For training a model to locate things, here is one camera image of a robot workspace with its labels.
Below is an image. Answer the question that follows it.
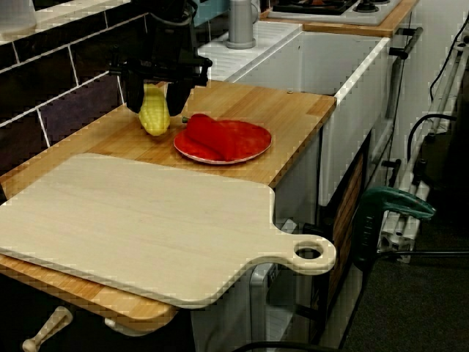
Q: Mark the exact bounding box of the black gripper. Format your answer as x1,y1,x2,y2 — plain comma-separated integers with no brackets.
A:
108,35,214,116

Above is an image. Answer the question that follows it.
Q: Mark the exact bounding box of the yellow toy corn cob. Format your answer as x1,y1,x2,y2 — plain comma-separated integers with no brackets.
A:
138,83,172,137

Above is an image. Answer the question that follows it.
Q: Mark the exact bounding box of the red toy pepper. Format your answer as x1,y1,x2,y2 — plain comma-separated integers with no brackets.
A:
182,113,243,162

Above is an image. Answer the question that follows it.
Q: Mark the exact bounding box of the teal plastic bin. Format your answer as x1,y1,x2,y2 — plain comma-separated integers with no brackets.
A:
193,0,232,29

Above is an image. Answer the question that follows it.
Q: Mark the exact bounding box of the grey metal cylinder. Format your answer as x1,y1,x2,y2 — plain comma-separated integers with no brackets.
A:
225,0,262,51

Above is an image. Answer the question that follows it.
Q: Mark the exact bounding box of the red round plate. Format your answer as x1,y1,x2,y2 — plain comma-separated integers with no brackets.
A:
174,119,273,165

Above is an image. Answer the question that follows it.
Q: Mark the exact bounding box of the light wooden cutting board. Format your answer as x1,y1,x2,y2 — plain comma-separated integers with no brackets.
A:
0,153,337,308

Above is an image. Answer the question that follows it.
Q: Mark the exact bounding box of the white toy kitchen unit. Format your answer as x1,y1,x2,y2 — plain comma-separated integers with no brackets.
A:
190,20,422,352

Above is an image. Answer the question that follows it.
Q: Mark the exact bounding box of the white container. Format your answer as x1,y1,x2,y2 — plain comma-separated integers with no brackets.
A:
0,0,37,42

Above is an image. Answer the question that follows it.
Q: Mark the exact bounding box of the grey toy stove top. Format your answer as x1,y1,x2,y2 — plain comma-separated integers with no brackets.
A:
266,0,404,26

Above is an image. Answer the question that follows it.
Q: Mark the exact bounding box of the grey appliance door panel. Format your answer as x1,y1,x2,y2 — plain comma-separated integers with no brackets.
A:
248,262,280,352

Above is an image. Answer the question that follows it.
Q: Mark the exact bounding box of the green clamp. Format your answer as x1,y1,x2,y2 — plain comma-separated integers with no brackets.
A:
351,186,437,272

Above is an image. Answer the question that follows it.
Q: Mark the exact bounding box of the black bar handle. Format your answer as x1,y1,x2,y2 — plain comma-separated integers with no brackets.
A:
380,158,403,188
388,26,424,60

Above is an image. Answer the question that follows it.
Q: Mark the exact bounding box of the wooden peg handle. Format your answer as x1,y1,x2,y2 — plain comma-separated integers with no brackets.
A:
21,306,73,352

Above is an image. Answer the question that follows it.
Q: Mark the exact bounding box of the light metal frame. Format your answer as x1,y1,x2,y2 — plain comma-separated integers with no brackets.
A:
375,32,469,264

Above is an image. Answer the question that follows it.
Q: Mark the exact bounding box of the thick curved black cable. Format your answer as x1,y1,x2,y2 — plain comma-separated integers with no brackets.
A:
406,112,459,166

